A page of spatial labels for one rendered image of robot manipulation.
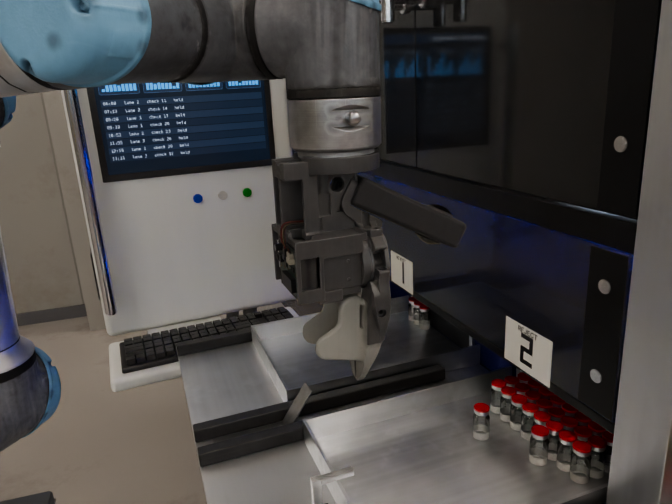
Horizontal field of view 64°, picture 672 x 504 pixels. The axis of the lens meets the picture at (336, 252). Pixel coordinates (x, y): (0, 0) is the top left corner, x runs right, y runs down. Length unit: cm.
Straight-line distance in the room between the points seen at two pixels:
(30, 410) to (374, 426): 47
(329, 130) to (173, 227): 96
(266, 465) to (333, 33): 54
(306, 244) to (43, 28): 22
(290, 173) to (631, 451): 44
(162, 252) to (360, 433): 74
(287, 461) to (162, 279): 73
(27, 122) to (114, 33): 340
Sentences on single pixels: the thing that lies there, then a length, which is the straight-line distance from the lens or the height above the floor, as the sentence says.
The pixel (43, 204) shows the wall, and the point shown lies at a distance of 379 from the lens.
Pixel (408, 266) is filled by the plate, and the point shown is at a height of 104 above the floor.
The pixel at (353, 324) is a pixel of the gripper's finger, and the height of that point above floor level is 115.
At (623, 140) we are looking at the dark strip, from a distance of 57.
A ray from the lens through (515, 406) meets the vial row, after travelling 80.
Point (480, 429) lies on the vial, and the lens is 78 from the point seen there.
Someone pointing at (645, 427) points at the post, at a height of 102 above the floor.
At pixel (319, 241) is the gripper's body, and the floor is 123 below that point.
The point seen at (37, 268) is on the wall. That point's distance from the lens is 390.
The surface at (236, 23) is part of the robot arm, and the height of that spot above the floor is 139.
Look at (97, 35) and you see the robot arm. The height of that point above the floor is 138.
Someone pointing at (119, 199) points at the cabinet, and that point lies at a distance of 132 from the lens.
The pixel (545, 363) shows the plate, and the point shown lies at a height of 102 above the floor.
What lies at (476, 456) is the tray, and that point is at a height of 88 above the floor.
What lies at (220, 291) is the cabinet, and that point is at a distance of 141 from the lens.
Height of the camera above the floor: 134
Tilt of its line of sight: 17 degrees down
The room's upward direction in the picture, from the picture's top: 3 degrees counter-clockwise
